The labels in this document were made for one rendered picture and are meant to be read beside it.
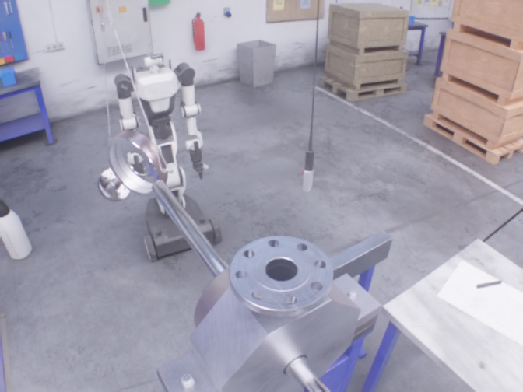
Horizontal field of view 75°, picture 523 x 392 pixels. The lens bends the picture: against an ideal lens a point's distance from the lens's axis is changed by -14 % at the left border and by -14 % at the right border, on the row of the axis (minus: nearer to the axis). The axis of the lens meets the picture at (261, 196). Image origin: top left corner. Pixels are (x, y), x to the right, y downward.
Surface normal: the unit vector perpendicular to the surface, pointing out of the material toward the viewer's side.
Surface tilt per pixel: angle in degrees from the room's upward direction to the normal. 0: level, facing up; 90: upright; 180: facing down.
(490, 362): 0
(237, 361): 45
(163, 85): 90
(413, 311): 0
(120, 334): 0
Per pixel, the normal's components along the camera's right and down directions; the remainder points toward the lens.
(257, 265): 0.00, -0.82
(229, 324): -0.60, -0.36
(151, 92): 0.43, 0.52
